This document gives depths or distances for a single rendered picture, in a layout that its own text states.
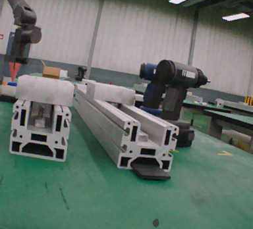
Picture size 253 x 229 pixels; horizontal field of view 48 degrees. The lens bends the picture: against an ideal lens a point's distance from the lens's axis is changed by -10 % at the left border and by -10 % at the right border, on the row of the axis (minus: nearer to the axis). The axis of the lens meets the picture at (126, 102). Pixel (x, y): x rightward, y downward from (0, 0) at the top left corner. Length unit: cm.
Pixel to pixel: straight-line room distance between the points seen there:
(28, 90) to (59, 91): 6
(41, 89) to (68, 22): 1192
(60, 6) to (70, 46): 172
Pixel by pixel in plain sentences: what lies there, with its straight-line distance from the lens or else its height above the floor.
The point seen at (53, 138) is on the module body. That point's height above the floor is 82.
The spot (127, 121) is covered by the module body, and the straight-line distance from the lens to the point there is 53.
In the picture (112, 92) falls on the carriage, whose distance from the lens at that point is 84.
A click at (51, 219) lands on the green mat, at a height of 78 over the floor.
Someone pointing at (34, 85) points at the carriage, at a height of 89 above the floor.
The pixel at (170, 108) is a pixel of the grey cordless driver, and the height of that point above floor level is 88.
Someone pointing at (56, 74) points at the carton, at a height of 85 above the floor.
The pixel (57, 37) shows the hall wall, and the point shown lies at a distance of 1242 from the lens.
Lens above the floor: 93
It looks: 4 degrees down
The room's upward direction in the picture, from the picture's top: 10 degrees clockwise
